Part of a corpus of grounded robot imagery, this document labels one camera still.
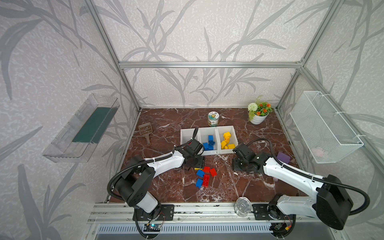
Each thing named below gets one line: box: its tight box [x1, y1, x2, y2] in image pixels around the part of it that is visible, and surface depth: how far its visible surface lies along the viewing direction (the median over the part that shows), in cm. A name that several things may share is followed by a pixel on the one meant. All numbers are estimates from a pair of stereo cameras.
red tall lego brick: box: [210, 168, 218, 177], surface depth 88 cm
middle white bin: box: [198, 126, 220, 156], surface depth 98 cm
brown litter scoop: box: [138, 122, 153, 146], surface depth 108 cm
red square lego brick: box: [203, 166, 211, 173], surface depth 89 cm
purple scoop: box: [276, 151, 291, 164], surface depth 93 cm
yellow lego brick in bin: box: [223, 131, 232, 143], surface depth 101 cm
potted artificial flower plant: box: [248, 101, 273, 125], surface depth 104 cm
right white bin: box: [216, 125, 239, 155], surface depth 98 cm
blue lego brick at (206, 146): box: [202, 142, 209, 151], surface depth 98 cm
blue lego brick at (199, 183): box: [195, 178, 204, 189], surface depth 84 cm
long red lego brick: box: [202, 174, 210, 187], surface depth 85 cm
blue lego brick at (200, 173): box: [196, 169, 205, 178], surface depth 88 cm
